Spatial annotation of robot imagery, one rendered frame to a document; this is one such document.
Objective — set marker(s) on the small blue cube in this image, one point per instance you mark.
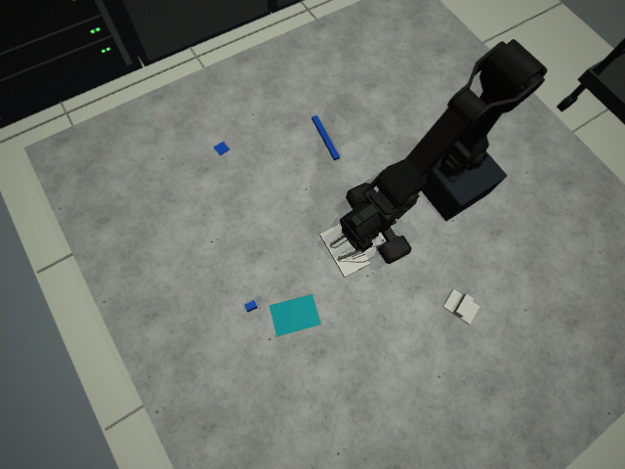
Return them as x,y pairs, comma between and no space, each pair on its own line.
250,306

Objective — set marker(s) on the blue flat bar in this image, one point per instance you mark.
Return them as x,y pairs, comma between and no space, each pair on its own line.
325,137

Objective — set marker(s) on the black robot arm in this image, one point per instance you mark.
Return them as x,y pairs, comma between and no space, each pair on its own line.
456,143

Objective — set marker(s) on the small blue square tile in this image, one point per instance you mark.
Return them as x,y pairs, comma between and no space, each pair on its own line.
221,148

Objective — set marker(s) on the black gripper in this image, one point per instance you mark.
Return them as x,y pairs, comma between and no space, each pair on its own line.
395,247

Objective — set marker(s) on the teal flat rectangular plate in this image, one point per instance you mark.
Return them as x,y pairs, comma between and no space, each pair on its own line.
294,315

